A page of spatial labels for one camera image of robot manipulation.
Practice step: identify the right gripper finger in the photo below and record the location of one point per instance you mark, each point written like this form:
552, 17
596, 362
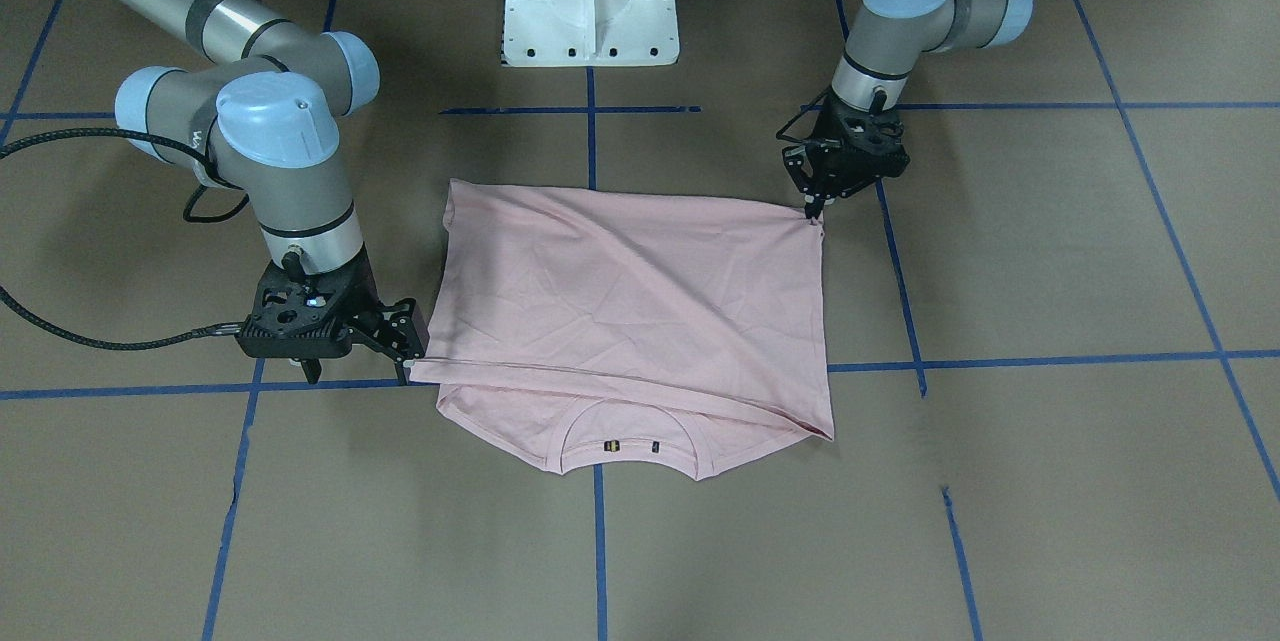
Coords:
312, 370

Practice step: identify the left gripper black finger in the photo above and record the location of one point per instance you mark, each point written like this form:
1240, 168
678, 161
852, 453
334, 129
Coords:
813, 207

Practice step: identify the blue tape long strip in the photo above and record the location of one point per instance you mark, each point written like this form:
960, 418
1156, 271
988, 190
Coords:
913, 366

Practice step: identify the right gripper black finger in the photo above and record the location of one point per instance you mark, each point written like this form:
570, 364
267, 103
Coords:
407, 346

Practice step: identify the pink Snoopy t-shirt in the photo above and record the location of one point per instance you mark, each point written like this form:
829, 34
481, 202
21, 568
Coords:
575, 328

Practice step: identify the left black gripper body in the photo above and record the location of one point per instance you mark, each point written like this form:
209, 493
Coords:
826, 163

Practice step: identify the blue tape cross strip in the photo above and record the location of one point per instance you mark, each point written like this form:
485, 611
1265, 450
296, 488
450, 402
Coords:
242, 455

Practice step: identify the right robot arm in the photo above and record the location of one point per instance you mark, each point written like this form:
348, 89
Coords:
263, 120

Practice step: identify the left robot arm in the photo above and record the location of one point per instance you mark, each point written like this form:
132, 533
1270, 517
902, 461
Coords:
887, 38

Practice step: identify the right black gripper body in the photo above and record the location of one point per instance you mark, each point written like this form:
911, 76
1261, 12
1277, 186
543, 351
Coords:
366, 310

